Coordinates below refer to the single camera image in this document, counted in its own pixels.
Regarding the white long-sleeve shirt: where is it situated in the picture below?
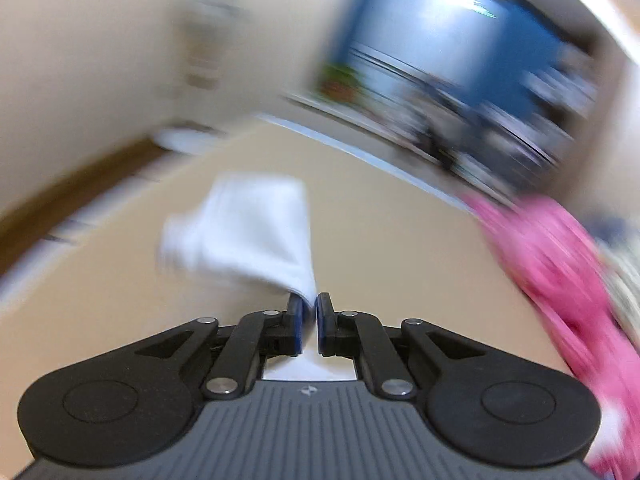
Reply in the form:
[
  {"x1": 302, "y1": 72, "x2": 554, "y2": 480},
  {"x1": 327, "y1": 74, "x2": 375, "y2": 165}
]
[{"x1": 157, "y1": 174, "x2": 356, "y2": 382}]

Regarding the white standing fan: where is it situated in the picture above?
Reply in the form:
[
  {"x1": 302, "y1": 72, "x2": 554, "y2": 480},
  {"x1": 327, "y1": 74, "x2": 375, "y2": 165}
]
[{"x1": 152, "y1": 0, "x2": 244, "y2": 155}]

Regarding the pink floral quilt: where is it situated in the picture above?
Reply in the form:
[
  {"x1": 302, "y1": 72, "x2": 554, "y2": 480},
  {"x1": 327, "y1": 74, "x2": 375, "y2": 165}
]
[{"x1": 464, "y1": 195, "x2": 639, "y2": 479}]

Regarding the potted green plant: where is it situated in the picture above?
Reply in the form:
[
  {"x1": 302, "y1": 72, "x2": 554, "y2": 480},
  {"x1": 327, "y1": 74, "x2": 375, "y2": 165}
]
[{"x1": 318, "y1": 64, "x2": 362, "y2": 105}]

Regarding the white floral blanket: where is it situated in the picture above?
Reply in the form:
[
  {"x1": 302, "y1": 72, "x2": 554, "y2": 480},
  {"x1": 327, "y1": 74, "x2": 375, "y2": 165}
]
[{"x1": 598, "y1": 236, "x2": 639, "y2": 338}]

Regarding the tan bed mat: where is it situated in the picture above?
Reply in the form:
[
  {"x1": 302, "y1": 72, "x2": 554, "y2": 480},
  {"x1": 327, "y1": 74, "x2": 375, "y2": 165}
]
[{"x1": 0, "y1": 119, "x2": 572, "y2": 461}]

